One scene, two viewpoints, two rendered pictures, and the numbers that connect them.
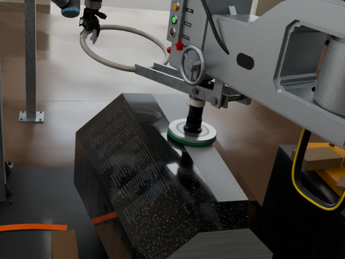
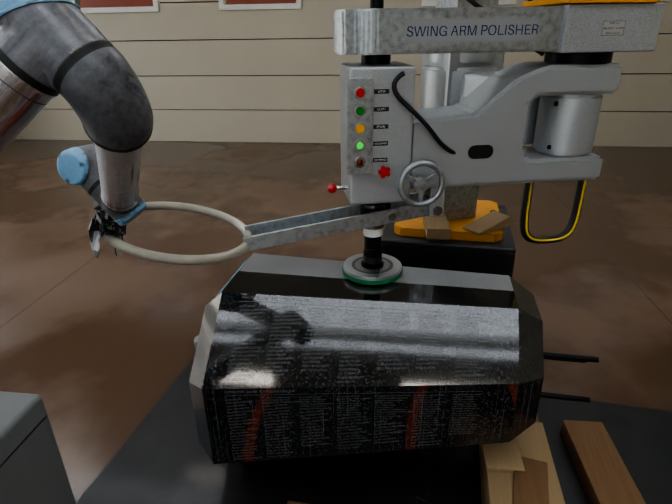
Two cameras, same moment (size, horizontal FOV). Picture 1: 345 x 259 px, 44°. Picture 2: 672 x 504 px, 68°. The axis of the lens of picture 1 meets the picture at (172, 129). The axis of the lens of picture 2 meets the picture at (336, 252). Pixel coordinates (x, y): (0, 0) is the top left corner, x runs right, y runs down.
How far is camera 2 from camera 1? 1.69 m
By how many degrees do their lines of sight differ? 53
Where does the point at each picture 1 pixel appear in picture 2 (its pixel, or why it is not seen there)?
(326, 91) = (575, 141)
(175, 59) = (364, 192)
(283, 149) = (390, 239)
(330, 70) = (576, 123)
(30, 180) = not seen: outside the picture
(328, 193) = (473, 244)
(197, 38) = (403, 153)
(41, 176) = not seen: outside the picture
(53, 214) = not seen: outside the picture
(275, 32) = (515, 111)
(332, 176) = (459, 230)
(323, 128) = (579, 171)
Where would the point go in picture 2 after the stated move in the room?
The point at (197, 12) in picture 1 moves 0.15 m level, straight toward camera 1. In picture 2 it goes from (397, 124) to (444, 128)
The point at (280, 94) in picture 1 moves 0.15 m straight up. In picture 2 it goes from (530, 164) to (537, 117)
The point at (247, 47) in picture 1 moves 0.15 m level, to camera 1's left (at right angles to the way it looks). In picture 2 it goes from (481, 136) to (467, 146)
